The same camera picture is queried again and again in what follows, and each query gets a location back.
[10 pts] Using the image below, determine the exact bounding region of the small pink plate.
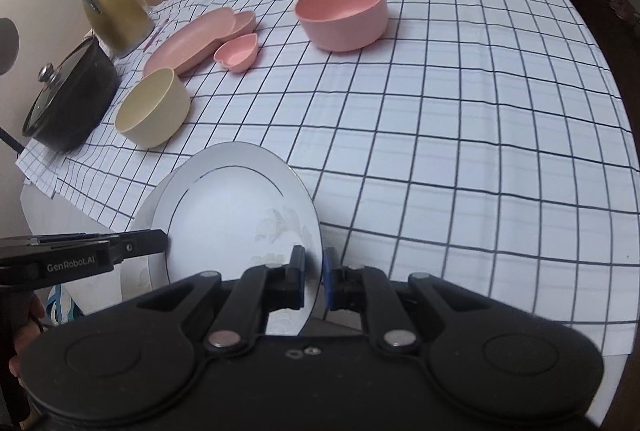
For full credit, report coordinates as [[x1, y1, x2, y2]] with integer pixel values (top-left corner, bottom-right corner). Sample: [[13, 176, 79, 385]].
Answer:
[[229, 10, 257, 38]]

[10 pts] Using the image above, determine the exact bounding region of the glass pot lid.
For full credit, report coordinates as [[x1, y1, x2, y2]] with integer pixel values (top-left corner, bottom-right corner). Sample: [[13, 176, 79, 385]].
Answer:
[[22, 40, 103, 136]]

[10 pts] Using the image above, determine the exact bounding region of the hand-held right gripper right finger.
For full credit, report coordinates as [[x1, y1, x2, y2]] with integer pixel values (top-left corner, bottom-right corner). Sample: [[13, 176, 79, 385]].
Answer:
[[322, 246, 496, 355]]

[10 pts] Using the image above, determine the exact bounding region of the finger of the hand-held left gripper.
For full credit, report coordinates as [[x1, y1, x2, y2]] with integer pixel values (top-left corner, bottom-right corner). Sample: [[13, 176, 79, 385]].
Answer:
[[107, 228, 169, 265]]

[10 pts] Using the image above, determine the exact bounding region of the white checkered tablecloth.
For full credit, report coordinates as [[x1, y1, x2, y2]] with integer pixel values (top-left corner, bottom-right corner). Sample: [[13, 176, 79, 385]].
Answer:
[[15, 0, 632, 357]]

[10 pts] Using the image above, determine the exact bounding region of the blue and white cloth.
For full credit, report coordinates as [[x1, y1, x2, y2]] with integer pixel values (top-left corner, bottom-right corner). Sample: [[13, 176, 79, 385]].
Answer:
[[46, 285, 84, 326]]

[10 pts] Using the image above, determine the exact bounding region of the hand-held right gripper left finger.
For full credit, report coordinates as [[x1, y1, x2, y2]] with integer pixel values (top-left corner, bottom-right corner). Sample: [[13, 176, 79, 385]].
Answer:
[[136, 245, 307, 354]]

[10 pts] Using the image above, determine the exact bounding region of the large pink plate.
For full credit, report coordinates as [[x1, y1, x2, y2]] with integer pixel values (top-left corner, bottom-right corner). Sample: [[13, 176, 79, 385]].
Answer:
[[143, 8, 238, 76]]

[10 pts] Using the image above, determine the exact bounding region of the person's left hand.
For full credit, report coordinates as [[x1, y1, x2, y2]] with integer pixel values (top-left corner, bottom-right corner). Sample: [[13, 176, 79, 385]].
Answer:
[[9, 292, 47, 378]]

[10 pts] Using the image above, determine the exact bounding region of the black cooking pot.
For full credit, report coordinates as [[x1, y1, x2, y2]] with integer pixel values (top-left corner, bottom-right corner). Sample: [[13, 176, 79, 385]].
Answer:
[[21, 35, 121, 153]]

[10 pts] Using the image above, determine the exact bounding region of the white plate with silver rim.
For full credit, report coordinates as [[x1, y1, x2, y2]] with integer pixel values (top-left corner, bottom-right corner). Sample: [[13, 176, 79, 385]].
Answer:
[[120, 142, 325, 338]]

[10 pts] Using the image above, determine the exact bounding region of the gold thermos jug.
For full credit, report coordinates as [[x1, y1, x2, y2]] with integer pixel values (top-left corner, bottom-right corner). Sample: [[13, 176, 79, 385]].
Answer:
[[71, 0, 155, 58]]

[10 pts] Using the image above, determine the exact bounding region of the cream bowl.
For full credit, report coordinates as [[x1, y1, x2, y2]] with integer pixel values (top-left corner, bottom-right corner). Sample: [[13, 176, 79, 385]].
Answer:
[[115, 67, 192, 149]]

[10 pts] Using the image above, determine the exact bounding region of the pink bowl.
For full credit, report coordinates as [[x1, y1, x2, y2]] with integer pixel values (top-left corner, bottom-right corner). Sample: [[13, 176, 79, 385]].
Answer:
[[294, 0, 389, 53]]

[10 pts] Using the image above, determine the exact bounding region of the grey round object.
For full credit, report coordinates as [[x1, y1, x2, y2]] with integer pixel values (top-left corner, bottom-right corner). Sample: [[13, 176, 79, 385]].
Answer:
[[0, 18, 20, 76]]

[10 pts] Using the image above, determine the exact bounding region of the pink heart-shaped dish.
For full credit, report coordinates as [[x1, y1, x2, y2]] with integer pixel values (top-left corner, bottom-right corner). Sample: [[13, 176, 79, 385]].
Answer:
[[213, 32, 260, 73]]

